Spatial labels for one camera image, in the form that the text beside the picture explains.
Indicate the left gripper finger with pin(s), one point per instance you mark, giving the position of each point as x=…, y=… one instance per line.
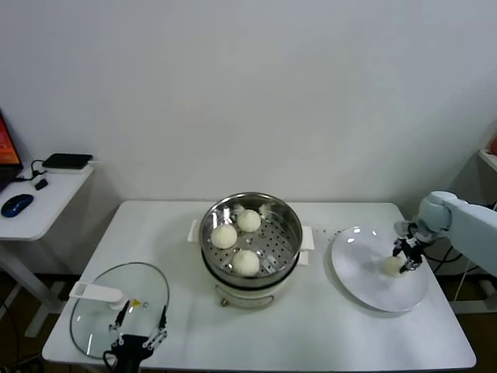
x=123, y=314
x=163, y=318

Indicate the flat black box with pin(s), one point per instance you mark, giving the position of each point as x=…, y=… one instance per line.
x=67, y=160

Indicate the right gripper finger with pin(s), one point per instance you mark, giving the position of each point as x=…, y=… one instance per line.
x=397, y=248
x=411, y=265

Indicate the white table base foot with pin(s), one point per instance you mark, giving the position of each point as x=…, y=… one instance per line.
x=475, y=305

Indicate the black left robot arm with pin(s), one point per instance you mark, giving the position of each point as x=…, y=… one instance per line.
x=128, y=366

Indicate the blue computer mouse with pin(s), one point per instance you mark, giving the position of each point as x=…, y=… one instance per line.
x=16, y=205

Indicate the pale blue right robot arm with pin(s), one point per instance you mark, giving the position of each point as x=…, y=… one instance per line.
x=462, y=225

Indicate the stainless steel steamer basket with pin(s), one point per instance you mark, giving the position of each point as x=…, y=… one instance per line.
x=279, y=241

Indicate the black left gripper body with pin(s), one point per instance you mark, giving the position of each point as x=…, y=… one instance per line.
x=133, y=347

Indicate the orange object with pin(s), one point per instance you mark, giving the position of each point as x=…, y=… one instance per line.
x=494, y=147

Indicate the white steamed baozi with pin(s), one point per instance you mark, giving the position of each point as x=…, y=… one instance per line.
x=391, y=267
x=224, y=237
x=248, y=220
x=245, y=263

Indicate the white shelf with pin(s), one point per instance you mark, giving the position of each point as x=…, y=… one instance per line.
x=488, y=159

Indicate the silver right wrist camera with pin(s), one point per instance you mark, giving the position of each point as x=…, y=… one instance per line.
x=404, y=228

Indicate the black laptop with red screen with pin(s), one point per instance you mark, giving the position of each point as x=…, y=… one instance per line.
x=7, y=149

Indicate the small black adapter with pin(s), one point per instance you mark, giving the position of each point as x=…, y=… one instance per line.
x=40, y=184

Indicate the white oval plate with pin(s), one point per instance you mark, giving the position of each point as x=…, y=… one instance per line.
x=357, y=268

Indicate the cream electric cooking pot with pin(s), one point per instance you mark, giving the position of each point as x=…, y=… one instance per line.
x=240, y=292

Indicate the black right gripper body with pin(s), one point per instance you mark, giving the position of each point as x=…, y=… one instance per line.
x=412, y=250

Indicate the white side table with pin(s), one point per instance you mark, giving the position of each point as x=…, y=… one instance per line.
x=58, y=202

